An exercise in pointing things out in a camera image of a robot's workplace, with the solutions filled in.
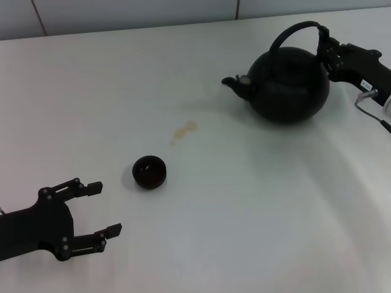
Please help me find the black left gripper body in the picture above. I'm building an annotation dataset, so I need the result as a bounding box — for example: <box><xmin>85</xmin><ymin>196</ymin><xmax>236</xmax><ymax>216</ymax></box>
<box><xmin>0</xmin><ymin>185</ymin><xmax>76</xmax><ymax>262</ymax></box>

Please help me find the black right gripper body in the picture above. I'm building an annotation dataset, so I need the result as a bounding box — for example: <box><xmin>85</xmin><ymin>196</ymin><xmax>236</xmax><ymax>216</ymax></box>
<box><xmin>329</xmin><ymin>43</ymin><xmax>391</xmax><ymax>107</ymax></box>

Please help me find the black round teapot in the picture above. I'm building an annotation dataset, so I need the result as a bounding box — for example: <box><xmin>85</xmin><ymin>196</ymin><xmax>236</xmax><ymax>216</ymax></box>
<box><xmin>221</xmin><ymin>20</ymin><xmax>332</xmax><ymax>124</ymax></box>

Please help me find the small dark teacup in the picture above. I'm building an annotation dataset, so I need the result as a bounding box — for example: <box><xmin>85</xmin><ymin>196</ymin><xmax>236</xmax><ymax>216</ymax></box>
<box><xmin>131</xmin><ymin>154</ymin><xmax>168</xmax><ymax>190</ymax></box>

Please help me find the brown tea spill stain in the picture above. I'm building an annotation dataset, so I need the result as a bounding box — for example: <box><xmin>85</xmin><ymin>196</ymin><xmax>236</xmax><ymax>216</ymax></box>
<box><xmin>170</xmin><ymin>120</ymin><xmax>199</xmax><ymax>147</ymax></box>

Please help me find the right gripper cable with plug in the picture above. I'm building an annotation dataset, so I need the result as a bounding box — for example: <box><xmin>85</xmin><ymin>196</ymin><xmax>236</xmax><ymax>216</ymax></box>
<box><xmin>354</xmin><ymin>89</ymin><xmax>391</xmax><ymax>134</ymax></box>

